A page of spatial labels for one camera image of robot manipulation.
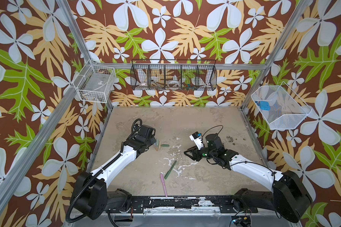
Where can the black wire basket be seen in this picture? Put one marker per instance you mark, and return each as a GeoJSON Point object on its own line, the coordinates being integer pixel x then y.
{"type": "Point", "coordinates": [154, 74]}

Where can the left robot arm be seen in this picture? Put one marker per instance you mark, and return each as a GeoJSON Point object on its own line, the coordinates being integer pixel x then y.
{"type": "Point", "coordinates": [91, 197]}

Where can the blue object in basket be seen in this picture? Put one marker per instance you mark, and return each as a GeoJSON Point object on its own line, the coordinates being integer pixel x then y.
{"type": "Point", "coordinates": [264, 105]}

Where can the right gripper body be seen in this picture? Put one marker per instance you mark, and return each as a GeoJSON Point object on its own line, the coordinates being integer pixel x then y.
{"type": "Point", "coordinates": [197, 153]}

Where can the white wire basket right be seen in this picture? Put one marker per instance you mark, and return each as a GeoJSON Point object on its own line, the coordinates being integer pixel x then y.
{"type": "Point", "coordinates": [288, 109]}

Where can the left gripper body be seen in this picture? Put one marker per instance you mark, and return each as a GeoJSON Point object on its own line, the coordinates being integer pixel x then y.
{"type": "Point", "coordinates": [152, 140]}

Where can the white wire basket left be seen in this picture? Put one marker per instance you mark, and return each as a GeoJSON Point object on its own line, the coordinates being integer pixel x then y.
{"type": "Point", "coordinates": [94, 83]}

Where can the dark green pen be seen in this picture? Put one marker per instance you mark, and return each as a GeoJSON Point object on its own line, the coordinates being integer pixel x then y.
{"type": "Point", "coordinates": [170, 170]}

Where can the white tape roll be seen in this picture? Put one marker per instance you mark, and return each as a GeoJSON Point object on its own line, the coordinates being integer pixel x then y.
{"type": "Point", "coordinates": [173, 83]}

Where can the white wire basket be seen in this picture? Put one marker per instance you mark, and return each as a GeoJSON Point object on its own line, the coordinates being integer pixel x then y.
{"type": "Point", "coordinates": [94, 83]}
{"type": "Point", "coordinates": [288, 109]}

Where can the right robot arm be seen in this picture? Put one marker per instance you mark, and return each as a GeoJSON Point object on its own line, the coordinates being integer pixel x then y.
{"type": "Point", "coordinates": [286, 194]}

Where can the pink pen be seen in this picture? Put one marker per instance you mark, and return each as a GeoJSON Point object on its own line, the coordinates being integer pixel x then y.
{"type": "Point", "coordinates": [163, 184]}

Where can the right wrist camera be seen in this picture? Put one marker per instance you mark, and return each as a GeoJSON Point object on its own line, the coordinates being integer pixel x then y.
{"type": "Point", "coordinates": [197, 139]}

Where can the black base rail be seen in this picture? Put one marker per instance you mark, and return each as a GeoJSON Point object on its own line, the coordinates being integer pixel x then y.
{"type": "Point", "coordinates": [217, 203]}

